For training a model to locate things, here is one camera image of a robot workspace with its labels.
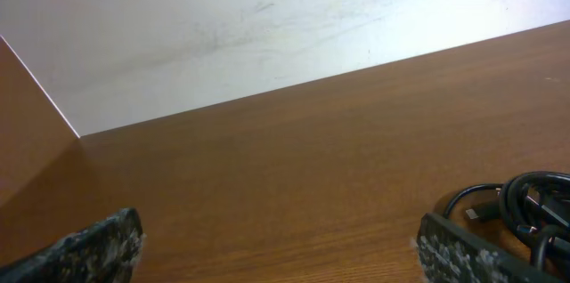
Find thin black USB cable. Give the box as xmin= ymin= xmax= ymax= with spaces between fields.
xmin=443 ymin=183 xmax=504 ymax=222

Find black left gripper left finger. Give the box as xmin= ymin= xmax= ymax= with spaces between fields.
xmin=1 ymin=207 xmax=144 ymax=283

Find thick black USB cable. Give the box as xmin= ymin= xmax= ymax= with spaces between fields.
xmin=498 ymin=171 xmax=570 ymax=271

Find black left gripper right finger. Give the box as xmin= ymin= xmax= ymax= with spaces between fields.
xmin=416 ymin=213 xmax=561 ymax=283

